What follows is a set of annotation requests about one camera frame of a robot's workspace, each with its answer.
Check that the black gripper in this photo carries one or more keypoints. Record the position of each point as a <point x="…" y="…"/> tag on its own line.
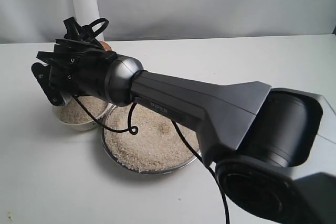
<point x="85" y="66"/>

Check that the brown wooden cup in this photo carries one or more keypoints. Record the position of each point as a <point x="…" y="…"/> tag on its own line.
<point x="105" y="45"/>

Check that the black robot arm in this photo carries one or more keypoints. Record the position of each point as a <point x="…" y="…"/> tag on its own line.
<point x="274" y="149"/>

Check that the white ceramic bowl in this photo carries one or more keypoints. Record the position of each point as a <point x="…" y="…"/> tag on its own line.
<point x="83" y="126"/>

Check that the rice heap in tray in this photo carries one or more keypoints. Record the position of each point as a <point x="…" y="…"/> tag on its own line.
<point x="149" y="145"/>

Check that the round steel tray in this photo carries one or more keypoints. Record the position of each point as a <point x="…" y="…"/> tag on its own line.
<point x="157" y="170"/>

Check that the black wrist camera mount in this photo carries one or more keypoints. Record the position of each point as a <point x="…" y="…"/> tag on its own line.
<point x="42" y="73"/>

